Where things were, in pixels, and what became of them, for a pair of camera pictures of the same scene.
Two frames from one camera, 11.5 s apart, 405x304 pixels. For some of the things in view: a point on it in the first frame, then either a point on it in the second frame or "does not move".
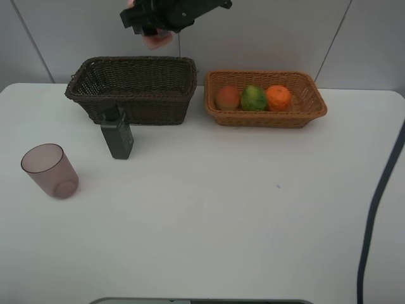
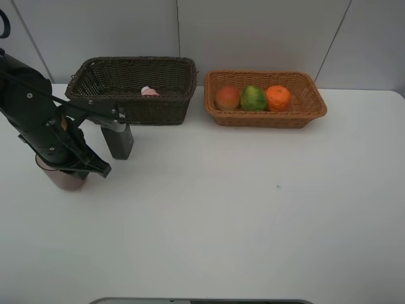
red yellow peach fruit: (228, 98) does not move
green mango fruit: (253, 98) does not move
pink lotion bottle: (158, 40) -> (146, 90)
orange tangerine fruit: (279, 98) does not move
